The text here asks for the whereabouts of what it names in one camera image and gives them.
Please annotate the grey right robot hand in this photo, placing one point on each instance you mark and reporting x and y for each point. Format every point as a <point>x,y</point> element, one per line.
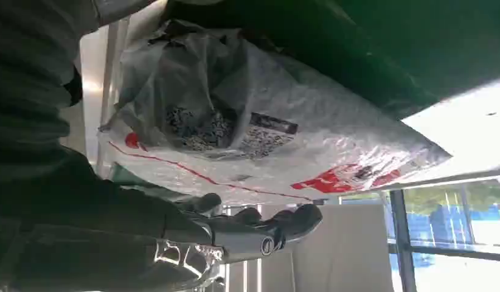
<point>113,237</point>

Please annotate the ribbed grey right arm sleeve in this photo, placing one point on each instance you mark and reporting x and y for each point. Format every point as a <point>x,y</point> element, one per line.
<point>28,80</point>

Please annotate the pale partition panel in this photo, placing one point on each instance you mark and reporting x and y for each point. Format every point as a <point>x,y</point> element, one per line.
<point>342,250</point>

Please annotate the silver metal post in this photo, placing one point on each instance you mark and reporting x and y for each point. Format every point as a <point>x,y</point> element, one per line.
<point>101,80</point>

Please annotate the dark window frame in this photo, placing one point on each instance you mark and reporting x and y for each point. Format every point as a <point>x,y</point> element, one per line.
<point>401,241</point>

